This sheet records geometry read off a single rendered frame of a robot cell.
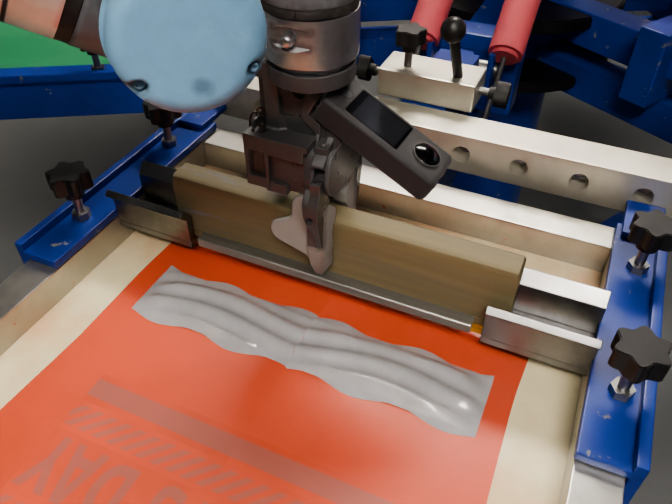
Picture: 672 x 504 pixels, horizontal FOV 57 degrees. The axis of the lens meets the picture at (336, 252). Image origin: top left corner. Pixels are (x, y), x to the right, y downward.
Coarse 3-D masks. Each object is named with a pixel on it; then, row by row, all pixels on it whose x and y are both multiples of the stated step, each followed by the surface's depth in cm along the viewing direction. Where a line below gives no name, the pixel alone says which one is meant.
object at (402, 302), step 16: (208, 240) 65; (224, 240) 65; (240, 256) 64; (256, 256) 64; (272, 256) 64; (288, 272) 63; (304, 272) 62; (336, 288) 61; (352, 288) 60; (368, 288) 60; (384, 288) 60; (384, 304) 60; (400, 304) 59; (416, 304) 59; (432, 304) 59; (432, 320) 58; (448, 320) 57; (464, 320) 57
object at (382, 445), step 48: (384, 336) 61; (432, 336) 61; (288, 384) 57; (288, 432) 53; (336, 432) 53; (384, 432) 53; (432, 432) 53; (480, 432) 53; (384, 480) 50; (432, 480) 50; (480, 480) 50
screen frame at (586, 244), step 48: (240, 144) 80; (384, 192) 73; (432, 192) 73; (96, 240) 67; (528, 240) 69; (576, 240) 66; (0, 288) 61; (48, 288) 62; (0, 336) 58; (576, 432) 50; (576, 480) 46; (624, 480) 46
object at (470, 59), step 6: (438, 54) 89; (444, 54) 89; (462, 54) 89; (468, 54) 89; (474, 54) 89; (450, 60) 87; (462, 60) 87; (468, 60) 87; (474, 60) 87; (408, 102) 78; (414, 102) 78; (438, 108) 77; (444, 108) 77
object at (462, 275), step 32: (192, 192) 63; (224, 192) 61; (256, 192) 61; (192, 224) 67; (224, 224) 64; (256, 224) 62; (352, 224) 57; (384, 224) 57; (288, 256) 63; (352, 256) 59; (384, 256) 58; (416, 256) 56; (448, 256) 54; (480, 256) 54; (512, 256) 54; (416, 288) 58; (448, 288) 57; (480, 288) 55; (512, 288) 53; (480, 320) 57
